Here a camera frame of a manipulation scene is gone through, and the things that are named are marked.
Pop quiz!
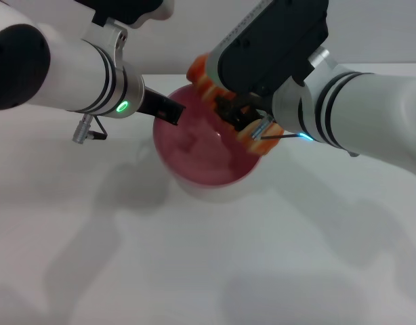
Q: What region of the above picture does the right wrist cable with plug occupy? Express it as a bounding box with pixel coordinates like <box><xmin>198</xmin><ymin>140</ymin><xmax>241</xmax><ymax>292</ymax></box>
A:
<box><xmin>249</xmin><ymin>114</ymin><xmax>304</xmax><ymax>142</ymax></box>

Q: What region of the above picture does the orange striped bread roll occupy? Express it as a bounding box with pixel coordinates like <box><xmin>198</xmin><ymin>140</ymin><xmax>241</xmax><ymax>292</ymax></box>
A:
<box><xmin>186</xmin><ymin>53</ymin><xmax>285</xmax><ymax>155</ymax></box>

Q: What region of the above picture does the pink plastic bowl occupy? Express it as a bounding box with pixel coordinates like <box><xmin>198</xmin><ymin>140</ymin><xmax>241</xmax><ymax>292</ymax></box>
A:
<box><xmin>151</xmin><ymin>84</ymin><xmax>267</xmax><ymax>187</ymax></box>

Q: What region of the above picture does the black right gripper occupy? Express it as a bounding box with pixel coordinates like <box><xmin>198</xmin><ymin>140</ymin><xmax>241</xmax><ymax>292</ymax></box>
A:
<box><xmin>214</xmin><ymin>93</ymin><xmax>275</xmax><ymax>133</ymax></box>

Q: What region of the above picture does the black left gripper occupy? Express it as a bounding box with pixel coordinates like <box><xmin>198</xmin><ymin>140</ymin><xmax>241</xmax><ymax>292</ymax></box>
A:
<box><xmin>137</xmin><ymin>85</ymin><xmax>187</xmax><ymax>127</ymax></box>

